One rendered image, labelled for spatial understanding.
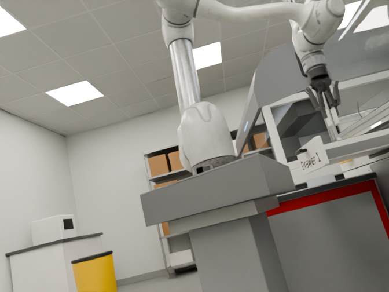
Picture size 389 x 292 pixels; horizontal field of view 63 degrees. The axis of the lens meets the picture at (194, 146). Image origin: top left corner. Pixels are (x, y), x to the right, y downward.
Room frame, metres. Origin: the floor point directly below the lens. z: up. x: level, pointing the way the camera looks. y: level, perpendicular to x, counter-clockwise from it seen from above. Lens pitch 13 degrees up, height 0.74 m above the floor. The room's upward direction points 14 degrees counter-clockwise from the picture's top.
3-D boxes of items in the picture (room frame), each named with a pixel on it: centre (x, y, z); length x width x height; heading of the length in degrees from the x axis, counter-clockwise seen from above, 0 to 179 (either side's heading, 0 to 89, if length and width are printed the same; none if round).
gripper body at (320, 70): (1.21, -0.55, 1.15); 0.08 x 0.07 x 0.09; 90
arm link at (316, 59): (1.21, -0.55, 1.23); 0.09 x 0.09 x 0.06
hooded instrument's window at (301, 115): (3.00, -1.08, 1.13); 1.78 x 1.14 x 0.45; 0
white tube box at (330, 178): (1.57, -0.55, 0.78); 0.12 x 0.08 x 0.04; 74
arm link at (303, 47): (1.20, -0.55, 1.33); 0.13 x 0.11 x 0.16; 8
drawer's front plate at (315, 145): (1.29, -0.44, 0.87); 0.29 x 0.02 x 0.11; 0
